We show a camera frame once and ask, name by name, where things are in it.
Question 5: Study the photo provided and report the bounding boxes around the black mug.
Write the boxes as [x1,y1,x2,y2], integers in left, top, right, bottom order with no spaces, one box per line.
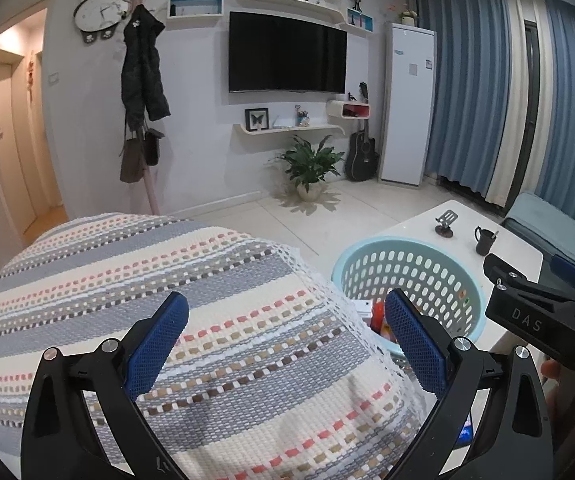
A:
[474,226,499,257]

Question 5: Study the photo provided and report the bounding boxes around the teal sofa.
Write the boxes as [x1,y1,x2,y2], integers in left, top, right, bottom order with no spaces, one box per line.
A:
[501,192,575,263]

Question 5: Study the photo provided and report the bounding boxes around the light blue laundry basket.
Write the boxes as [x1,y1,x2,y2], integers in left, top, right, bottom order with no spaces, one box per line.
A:
[332,236,487,342]

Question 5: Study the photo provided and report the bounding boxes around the black phone stand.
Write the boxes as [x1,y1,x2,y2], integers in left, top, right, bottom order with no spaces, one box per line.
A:
[435,209,458,238]

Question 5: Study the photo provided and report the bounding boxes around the blue curtain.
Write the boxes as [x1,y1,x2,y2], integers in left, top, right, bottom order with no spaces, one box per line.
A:
[410,0,575,220]

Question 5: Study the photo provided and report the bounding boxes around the white small box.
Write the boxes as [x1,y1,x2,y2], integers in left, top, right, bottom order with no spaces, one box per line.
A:
[353,299,373,318]

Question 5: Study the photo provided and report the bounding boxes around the black acoustic guitar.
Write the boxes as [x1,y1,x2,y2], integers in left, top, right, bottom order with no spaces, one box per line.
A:
[343,81,379,182]

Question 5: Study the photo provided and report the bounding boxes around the striped woven cloth cover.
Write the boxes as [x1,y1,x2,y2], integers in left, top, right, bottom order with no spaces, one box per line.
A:
[0,214,429,479]

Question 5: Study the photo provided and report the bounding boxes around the green potted plant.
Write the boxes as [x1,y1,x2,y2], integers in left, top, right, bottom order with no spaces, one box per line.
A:
[275,134,345,203]

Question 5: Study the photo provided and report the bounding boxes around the white standing air conditioner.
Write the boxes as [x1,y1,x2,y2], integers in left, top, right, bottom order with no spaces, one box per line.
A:
[379,24,436,186]

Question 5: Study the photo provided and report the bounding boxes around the brown hanging bag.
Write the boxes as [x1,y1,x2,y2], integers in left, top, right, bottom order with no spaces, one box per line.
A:
[119,132,145,184]

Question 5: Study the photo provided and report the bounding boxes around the black jacket on rack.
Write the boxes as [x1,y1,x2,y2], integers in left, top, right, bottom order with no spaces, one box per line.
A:
[121,4,171,131]

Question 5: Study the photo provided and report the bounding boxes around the pink coat rack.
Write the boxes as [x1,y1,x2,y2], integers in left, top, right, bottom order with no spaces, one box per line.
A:
[124,0,165,214]

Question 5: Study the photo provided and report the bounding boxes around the lower white wall shelf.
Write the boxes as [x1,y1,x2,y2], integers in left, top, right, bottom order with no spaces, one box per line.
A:
[233,124,346,136]

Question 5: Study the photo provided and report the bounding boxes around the white wall shelf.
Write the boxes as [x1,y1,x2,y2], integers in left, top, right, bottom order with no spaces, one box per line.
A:
[233,124,346,136]
[254,0,345,24]

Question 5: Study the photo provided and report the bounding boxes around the butterfly picture frame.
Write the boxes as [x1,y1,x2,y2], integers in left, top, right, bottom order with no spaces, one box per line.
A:
[245,107,270,131]

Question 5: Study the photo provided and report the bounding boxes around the black wall television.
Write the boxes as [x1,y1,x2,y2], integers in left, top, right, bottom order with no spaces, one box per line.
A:
[228,11,347,94]

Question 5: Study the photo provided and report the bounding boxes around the upper white wall shelf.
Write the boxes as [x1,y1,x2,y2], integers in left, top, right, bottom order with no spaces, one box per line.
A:
[254,0,345,24]

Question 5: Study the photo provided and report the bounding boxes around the panda wall clock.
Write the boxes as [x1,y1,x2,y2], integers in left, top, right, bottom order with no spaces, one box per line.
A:
[74,0,130,44]

